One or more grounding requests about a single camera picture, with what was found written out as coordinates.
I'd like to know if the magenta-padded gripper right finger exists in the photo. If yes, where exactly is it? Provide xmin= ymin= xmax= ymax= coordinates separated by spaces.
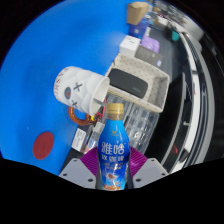
xmin=128 ymin=146 xmax=169 ymax=190

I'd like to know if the white perforated tray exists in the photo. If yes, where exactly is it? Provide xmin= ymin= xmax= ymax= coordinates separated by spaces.
xmin=104 ymin=53 xmax=171 ymax=114

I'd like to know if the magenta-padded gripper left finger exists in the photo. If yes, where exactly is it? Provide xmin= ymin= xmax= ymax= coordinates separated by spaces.
xmin=58 ymin=146 xmax=101 ymax=190

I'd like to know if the white mug with brown handle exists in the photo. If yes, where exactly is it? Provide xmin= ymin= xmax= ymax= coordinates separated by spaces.
xmin=52 ymin=65 xmax=111 ymax=126

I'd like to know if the flat round red coaster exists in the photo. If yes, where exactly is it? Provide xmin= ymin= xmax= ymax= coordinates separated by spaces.
xmin=32 ymin=131 xmax=55 ymax=161

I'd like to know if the small teal box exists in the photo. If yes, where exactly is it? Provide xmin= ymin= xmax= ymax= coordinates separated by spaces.
xmin=170 ymin=30 xmax=181 ymax=43

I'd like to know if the black box with white label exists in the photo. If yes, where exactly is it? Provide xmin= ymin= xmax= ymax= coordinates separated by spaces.
xmin=70 ymin=128 xmax=93 ymax=153

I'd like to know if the blue drink bottle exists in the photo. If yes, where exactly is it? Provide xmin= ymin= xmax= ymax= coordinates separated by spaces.
xmin=97 ymin=102 xmax=131 ymax=192

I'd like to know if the black wall shelf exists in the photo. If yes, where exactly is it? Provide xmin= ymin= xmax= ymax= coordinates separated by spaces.
xmin=146 ymin=29 xmax=218 ymax=174

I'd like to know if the purple box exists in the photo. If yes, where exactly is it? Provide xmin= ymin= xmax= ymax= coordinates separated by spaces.
xmin=139 ymin=34 xmax=161 ymax=54

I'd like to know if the dark grey box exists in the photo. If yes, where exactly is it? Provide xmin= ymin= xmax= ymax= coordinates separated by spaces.
xmin=134 ymin=44 xmax=164 ymax=68

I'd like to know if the black rectangular case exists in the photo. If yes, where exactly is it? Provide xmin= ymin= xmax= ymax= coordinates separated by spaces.
xmin=108 ymin=67 xmax=149 ymax=100

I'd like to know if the blue box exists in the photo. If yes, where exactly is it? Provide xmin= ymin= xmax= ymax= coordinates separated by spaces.
xmin=129 ymin=22 xmax=149 ymax=38

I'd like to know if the small white box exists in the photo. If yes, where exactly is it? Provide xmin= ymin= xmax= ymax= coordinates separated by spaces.
xmin=118 ymin=35 xmax=142 ymax=57

